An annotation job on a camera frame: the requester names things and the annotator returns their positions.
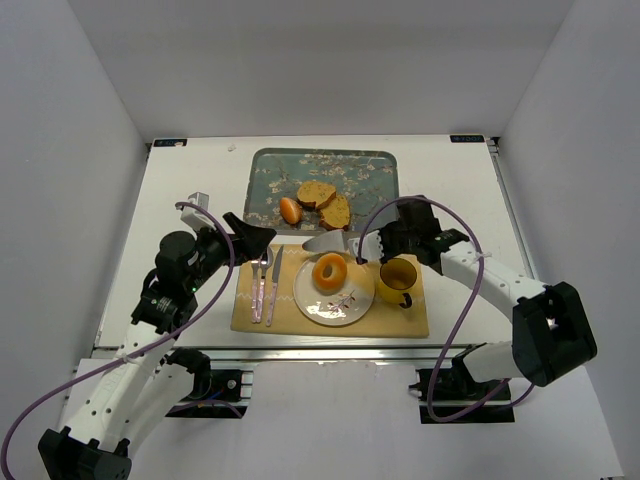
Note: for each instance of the silver knife pink handle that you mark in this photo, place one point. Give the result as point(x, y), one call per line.
point(275, 281)

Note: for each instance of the yellow placemat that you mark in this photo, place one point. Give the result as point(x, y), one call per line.
point(382, 320)

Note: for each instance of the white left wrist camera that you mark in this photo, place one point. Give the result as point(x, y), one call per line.
point(194, 217)

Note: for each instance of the aluminium table rail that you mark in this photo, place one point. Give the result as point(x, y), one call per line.
point(357, 353)

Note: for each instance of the yellow mug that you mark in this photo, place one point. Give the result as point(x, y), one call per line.
point(396, 279)

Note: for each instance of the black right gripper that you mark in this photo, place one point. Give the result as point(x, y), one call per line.
point(391, 240)

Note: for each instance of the silver cake server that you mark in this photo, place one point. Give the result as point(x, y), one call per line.
point(330, 241)

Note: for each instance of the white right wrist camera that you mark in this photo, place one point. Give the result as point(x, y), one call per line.
point(367, 249)

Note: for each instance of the silver spoon pink handle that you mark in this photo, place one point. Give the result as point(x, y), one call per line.
point(265, 263)

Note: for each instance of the large toasted bread slice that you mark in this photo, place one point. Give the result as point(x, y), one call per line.
point(315, 195)

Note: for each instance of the blue label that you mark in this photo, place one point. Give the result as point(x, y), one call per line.
point(169, 142)
point(466, 138)

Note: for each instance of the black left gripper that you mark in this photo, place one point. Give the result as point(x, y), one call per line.
point(231, 238)

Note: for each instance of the small toasted bread slice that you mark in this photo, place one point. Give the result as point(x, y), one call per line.
point(336, 215)

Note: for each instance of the round orange bread roll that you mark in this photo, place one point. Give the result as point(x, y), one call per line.
point(290, 211)

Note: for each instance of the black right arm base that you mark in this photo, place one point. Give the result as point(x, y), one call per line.
point(448, 400)

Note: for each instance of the orange bagel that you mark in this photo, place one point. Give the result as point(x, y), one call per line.
point(329, 272)

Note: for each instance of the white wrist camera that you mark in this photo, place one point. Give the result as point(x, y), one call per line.
point(194, 217)
point(367, 249)

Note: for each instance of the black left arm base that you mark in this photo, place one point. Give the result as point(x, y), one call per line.
point(217, 391)

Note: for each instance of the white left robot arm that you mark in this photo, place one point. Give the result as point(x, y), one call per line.
point(149, 375)

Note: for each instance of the silver fork pink handle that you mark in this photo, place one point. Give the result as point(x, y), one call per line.
point(255, 264)

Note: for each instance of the blue label left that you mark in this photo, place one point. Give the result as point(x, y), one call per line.
point(169, 142)

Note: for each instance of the blue label right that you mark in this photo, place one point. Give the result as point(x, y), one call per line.
point(466, 138)

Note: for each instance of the white and yellow plate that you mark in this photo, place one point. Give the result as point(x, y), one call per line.
point(345, 306)

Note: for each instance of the blue floral serving tray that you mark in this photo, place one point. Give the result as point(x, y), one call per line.
point(367, 179)

